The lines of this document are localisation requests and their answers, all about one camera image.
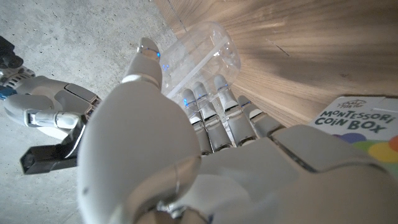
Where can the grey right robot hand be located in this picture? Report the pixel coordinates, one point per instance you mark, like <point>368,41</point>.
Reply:
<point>43,96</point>

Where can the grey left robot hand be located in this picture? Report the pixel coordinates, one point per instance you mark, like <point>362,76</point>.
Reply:
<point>140,140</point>

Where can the black trigger pump top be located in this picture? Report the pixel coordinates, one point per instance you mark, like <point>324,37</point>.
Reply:
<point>46,158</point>

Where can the clear plastic spray bottle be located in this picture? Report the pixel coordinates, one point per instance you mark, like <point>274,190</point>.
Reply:
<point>202,49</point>

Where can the colourful coin box package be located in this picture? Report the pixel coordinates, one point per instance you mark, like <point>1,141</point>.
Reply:
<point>367,130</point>

